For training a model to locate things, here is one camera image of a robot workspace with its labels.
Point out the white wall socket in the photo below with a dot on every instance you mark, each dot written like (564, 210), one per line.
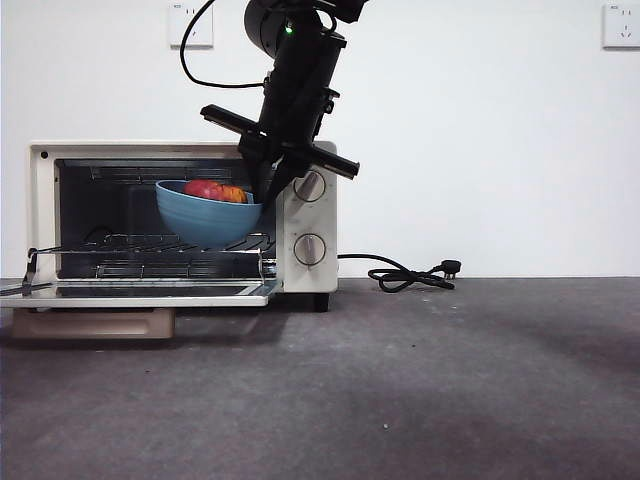
(197, 37)
(622, 25)

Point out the red apple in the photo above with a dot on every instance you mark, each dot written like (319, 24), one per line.
(210, 190)

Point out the cream toaster oven housing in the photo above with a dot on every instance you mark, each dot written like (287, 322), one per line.
(310, 285)

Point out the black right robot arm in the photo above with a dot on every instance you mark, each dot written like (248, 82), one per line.
(300, 50)

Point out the blue ribbed bowl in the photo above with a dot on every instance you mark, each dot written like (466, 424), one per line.
(205, 220)

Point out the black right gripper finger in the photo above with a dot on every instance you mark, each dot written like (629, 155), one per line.
(256, 172)
(282, 180)

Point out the oven knob nearest oven feet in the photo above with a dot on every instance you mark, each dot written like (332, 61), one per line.
(309, 250)

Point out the oven knob under small label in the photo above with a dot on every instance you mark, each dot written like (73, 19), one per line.
(312, 192)

